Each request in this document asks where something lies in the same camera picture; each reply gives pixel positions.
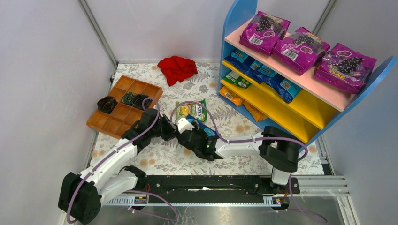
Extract black round object on tray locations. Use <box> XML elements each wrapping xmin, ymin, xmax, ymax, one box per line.
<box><xmin>97</xmin><ymin>96</ymin><xmax>117</xmax><ymax>114</ymax></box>

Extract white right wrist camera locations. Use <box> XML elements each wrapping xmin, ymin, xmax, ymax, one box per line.
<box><xmin>176</xmin><ymin>118</ymin><xmax>195</xmax><ymax>134</ymax></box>

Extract orange mango candy bag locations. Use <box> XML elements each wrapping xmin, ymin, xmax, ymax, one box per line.
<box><xmin>219</xmin><ymin>86</ymin><xmax>244</xmax><ymax>106</ymax></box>
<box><xmin>243</xmin><ymin>101</ymin><xmax>268</xmax><ymax>122</ymax></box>

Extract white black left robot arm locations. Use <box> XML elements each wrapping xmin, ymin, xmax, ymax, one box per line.
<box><xmin>58</xmin><ymin>109</ymin><xmax>179</xmax><ymax>224</ymax></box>

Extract purple grape candy bag left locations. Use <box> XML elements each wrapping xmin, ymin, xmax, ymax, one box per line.
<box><xmin>239</xmin><ymin>11</ymin><xmax>291</xmax><ymax>56</ymax></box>

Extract black round object in tray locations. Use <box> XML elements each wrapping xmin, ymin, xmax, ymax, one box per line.
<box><xmin>132</xmin><ymin>94</ymin><xmax>153</xmax><ymax>111</ymax></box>

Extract blue yellow pink shelf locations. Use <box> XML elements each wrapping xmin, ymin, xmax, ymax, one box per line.
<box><xmin>219</xmin><ymin>0</ymin><xmax>398</xmax><ymax>144</ymax></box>

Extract green white Fox's candy bag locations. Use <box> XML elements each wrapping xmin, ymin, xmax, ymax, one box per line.
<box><xmin>175</xmin><ymin>103</ymin><xmax>207</xmax><ymax>122</ymax></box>

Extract floral table mat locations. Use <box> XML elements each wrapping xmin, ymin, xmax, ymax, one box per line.
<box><xmin>92</xmin><ymin>62</ymin><xmax>324</xmax><ymax>176</ymax></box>

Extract red cloth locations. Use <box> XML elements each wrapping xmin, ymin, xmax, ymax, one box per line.
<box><xmin>157</xmin><ymin>56</ymin><xmax>198</xmax><ymax>86</ymax></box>

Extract blue candy bag on shelf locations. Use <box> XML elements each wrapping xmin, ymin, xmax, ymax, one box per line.
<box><xmin>224</xmin><ymin>49</ymin><xmax>263</xmax><ymax>84</ymax></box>

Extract dark round object in tray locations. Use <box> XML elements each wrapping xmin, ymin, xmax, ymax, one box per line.
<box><xmin>121</xmin><ymin>92</ymin><xmax>136</xmax><ymax>106</ymax></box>

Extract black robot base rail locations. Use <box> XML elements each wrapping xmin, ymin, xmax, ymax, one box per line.
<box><xmin>121</xmin><ymin>165</ymin><xmax>300</xmax><ymax>205</ymax></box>

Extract orange wooden divided tray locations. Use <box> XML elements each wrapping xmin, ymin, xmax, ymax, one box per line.
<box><xmin>86</xmin><ymin>75</ymin><xmax>163</xmax><ymax>139</ymax></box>

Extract purple grape candy bag right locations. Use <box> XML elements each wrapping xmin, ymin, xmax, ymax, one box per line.
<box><xmin>314</xmin><ymin>43</ymin><xmax>377</xmax><ymax>94</ymax></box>

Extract purple grape candy bag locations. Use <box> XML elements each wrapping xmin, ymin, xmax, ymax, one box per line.
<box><xmin>314</xmin><ymin>43</ymin><xmax>377</xmax><ymax>94</ymax></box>
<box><xmin>272</xmin><ymin>27</ymin><xmax>330</xmax><ymax>75</ymax></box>
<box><xmin>239</xmin><ymin>11</ymin><xmax>291</xmax><ymax>56</ymax></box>

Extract blue candy bag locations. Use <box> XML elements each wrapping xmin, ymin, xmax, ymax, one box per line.
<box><xmin>186</xmin><ymin>114</ymin><xmax>218</xmax><ymax>137</ymax></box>
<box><xmin>224</xmin><ymin>49</ymin><xmax>263</xmax><ymax>84</ymax></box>
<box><xmin>257</xmin><ymin>64</ymin><xmax>302</xmax><ymax>103</ymax></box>

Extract purple grape candy bag middle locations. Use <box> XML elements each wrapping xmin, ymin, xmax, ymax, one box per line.
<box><xmin>272</xmin><ymin>27</ymin><xmax>330</xmax><ymax>75</ymax></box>

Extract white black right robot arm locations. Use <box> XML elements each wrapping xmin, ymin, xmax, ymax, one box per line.
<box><xmin>176</xmin><ymin>126</ymin><xmax>303</xmax><ymax>185</ymax></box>

